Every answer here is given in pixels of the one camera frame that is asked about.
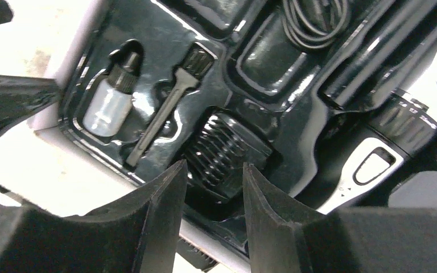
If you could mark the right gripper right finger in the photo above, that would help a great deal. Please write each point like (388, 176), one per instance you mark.
(286, 236)

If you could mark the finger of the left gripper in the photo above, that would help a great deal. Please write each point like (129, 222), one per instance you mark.
(22, 97)

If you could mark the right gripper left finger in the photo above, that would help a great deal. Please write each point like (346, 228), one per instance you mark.
(135, 233)

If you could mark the black silver hair clipper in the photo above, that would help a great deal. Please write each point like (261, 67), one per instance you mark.
(365, 156)

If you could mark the black comb guard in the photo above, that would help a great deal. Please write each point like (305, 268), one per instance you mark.
(216, 155)
(193, 255)

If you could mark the white hair clipper box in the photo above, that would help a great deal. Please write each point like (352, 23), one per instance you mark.
(298, 74)

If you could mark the small white oil bottle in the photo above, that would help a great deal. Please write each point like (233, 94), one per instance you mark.
(111, 102)

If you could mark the black cleaning brush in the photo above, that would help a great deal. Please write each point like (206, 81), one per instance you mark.
(188, 75)

